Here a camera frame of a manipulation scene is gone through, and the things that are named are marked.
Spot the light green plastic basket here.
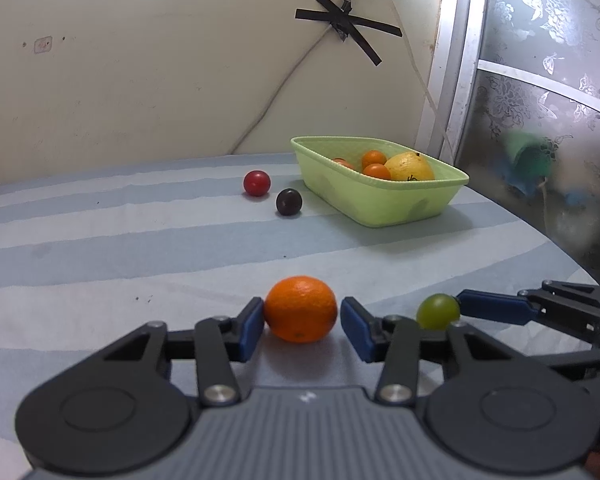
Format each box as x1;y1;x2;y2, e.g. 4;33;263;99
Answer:
290;135;470;228

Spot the striped grey tablecloth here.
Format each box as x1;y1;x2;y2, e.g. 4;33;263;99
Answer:
0;152;600;480

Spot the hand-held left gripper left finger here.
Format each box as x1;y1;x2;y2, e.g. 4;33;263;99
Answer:
102;296;267;407

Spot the aluminium frame glass door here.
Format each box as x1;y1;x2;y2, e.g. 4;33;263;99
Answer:
414;0;600;287

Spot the green grape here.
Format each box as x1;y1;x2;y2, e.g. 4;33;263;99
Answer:
416;294;462;331

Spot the blurry green object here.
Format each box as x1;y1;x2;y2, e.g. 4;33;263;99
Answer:
501;131;557;197

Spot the red cherry tomato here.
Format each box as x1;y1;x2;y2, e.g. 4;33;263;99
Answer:
243;170;272;197

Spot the thin white cable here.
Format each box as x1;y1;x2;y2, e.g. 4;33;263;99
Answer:
382;0;458;162

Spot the beige power cable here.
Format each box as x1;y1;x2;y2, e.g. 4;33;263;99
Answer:
229;22;346;156

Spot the dark purple plum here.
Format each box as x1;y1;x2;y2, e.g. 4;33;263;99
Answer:
276;188;303;218

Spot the long black tape strip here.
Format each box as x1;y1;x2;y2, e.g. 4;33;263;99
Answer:
295;7;403;37
306;0;383;67

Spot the round orange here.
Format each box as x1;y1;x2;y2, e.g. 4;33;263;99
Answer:
264;276;339;344

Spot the large yellow citrus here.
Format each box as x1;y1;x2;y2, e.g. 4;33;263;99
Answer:
384;151;436;182

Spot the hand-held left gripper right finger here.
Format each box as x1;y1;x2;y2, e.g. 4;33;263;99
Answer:
340;296;522;407

